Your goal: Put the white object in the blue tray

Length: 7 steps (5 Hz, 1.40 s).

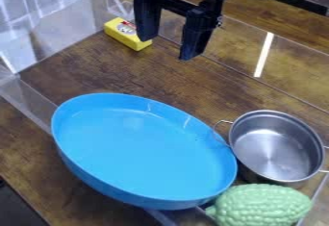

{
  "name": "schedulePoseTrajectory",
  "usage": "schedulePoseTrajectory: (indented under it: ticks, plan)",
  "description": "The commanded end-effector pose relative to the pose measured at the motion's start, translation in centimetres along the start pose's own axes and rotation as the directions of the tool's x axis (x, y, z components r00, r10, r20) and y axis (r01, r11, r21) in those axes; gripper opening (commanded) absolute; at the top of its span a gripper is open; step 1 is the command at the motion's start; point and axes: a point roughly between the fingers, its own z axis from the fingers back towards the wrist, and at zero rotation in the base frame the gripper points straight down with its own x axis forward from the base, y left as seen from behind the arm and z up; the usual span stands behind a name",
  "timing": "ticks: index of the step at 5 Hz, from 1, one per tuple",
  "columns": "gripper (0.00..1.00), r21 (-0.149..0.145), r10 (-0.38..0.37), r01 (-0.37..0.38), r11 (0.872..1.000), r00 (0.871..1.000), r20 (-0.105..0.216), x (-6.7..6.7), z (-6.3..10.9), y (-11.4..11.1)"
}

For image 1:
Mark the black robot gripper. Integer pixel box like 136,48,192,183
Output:
133,0,226,61

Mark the blue plastic tray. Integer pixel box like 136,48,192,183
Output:
51,93,238,211

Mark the pale green bumpy toy gourd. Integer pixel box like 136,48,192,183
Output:
206,184,313,226

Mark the yellow rectangular block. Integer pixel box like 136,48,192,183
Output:
103,17,152,51

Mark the stainless steel pot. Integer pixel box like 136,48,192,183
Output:
212,110,329,188

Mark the clear acrylic enclosure wall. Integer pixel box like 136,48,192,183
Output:
0,0,329,226

